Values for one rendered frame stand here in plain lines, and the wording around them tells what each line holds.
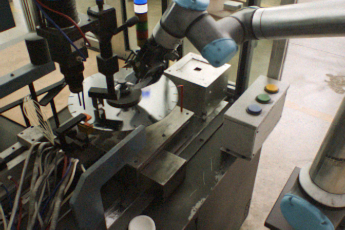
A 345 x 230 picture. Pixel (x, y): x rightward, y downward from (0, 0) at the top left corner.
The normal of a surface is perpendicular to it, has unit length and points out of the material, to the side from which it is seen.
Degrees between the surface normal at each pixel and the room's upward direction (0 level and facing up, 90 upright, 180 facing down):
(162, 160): 0
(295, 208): 98
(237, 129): 90
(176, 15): 79
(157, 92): 0
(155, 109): 0
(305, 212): 98
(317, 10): 49
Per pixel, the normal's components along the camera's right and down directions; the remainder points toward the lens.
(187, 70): 0.00, -0.81
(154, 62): 0.50, -0.58
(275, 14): -0.68, -0.33
